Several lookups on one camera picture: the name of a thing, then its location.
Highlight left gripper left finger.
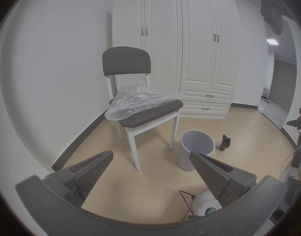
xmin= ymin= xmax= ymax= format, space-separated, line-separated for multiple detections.
xmin=46 ymin=150 xmax=114 ymax=204

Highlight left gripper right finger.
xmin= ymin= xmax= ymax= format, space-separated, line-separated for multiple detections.
xmin=189 ymin=151 xmax=257 ymax=204

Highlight clear plastic bag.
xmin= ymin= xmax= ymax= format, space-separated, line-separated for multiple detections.
xmin=104 ymin=85 xmax=185 ymax=120

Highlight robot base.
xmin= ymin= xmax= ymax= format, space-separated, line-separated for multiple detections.
xmin=187 ymin=167 xmax=301 ymax=224

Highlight white trash bin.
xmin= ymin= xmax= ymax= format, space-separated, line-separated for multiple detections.
xmin=177 ymin=129 xmax=216 ymax=172

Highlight crumpled black plastic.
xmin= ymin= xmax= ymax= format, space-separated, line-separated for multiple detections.
xmin=219 ymin=135 xmax=231 ymax=151

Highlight grey curtain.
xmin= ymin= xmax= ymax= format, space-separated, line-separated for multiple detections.
xmin=269 ymin=58 xmax=297 ymax=112

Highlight white chair grey cushions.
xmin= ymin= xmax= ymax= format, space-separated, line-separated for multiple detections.
xmin=102 ymin=46 xmax=184 ymax=171

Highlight white wardrobe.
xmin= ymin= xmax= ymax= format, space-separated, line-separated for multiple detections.
xmin=112 ymin=0 xmax=240 ymax=120

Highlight black cable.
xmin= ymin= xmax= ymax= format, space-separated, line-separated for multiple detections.
xmin=179 ymin=190 xmax=199 ymax=218

